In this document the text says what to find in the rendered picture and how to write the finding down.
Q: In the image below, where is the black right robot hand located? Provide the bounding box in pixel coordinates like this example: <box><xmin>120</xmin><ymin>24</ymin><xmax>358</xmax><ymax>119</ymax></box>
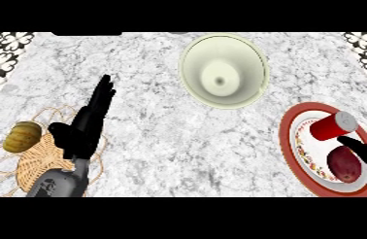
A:
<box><xmin>336</xmin><ymin>135</ymin><xmax>367</xmax><ymax>163</ymax></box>

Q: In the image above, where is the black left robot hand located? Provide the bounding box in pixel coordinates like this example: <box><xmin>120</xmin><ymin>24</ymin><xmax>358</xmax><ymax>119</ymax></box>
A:
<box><xmin>47</xmin><ymin>74</ymin><xmax>118</xmax><ymax>160</ymax></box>

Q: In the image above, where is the red can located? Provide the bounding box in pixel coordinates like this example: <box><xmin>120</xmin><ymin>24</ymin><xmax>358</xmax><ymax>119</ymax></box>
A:
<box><xmin>308</xmin><ymin>111</ymin><xmax>360</xmax><ymax>142</ymax></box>

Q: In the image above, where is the red rimmed floral plate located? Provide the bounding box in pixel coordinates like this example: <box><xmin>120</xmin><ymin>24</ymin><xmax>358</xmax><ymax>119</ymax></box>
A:
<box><xmin>279</xmin><ymin>101</ymin><xmax>367</xmax><ymax>198</ymax></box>

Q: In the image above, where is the pale green bowl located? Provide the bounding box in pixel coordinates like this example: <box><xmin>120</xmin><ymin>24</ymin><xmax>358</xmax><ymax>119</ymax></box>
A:
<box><xmin>179</xmin><ymin>33</ymin><xmax>272</xmax><ymax>110</ymax></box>

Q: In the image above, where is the yellow green squash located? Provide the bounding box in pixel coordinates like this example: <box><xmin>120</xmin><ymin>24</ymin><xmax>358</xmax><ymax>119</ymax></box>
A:
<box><xmin>2</xmin><ymin>120</ymin><xmax>43</xmax><ymax>154</ymax></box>

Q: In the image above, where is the woven wicker placemat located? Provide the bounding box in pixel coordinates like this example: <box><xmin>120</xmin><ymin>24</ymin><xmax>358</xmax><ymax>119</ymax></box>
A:
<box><xmin>0</xmin><ymin>105</ymin><xmax>109</xmax><ymax>198</ymax></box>

